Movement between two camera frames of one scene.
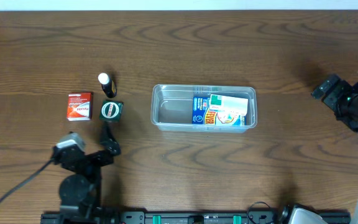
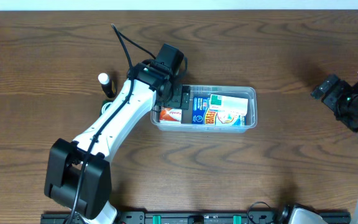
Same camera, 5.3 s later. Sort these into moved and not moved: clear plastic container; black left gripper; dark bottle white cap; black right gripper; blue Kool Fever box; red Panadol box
Moved: red Panadol box; black left gripper
Not moved: black right gripper; dark bottle white cap; blue Kool Fever box; clear plastic container
